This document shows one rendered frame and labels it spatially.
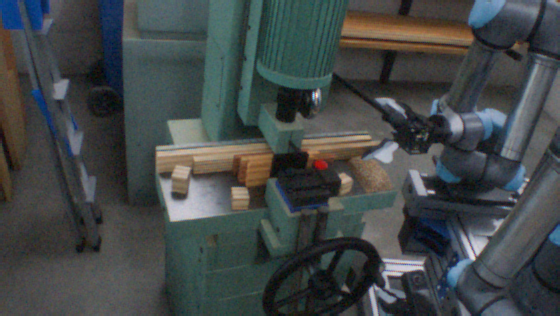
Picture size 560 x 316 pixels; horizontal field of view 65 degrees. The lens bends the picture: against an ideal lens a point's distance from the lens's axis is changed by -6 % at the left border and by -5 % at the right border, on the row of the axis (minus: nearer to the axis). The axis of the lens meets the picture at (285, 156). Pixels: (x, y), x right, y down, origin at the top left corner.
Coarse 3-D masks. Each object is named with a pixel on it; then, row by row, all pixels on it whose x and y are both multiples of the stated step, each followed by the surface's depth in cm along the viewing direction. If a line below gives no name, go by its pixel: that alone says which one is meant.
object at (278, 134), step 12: (264, 108) 119; (264, 120) 120; (276, 120) 115; (264, 132) 120; (276, 132) 113; (288, 132) 113; (300, 132) 114; (276, 144) 114; (288, 144) 115; (300, 144) 116
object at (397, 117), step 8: (336, 80) 118; (344, 80) 115; (352, 88) 111; (360, 96) 108; (368, 96) 106; (376, 104) 103; (384, 112) 100; (392, 120) 96; (400, 120) 95; (400, 128) 97
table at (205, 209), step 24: (336, 168) 127; (168, 192) 108; (192, 192) 109; (216, 192) 110; (264, 192) 113; (360, 192) 120; (384, 192) 121; (168, 216) 102; (192, 216) 102; (216, 216) 104; (240, 216) 107; (264, 216) 110; (264, 240) 108
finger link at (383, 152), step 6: (384, 138) 110; (384, 144) 109; (390, 144) 109; (396, 144) 109; (372, 150) 109; (378, 150) 109; (384, 150) 109; (390, 150) 108; (366, 156) 109; (372, 156) 109; (378, 156) 108; (384, 156) 108; (390, 156) 107; (384, 162) 107
